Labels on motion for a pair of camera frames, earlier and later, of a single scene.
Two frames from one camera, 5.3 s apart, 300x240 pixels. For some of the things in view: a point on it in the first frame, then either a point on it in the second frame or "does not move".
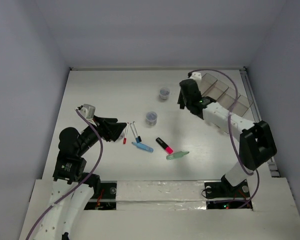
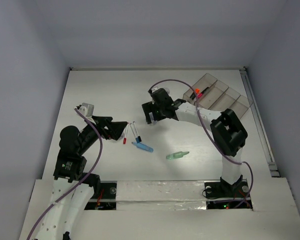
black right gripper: (181, 100) -> (150, 107)
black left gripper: (108, 127) does not move
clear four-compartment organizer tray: (221, 93) does not move
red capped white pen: (124, 139) does not move
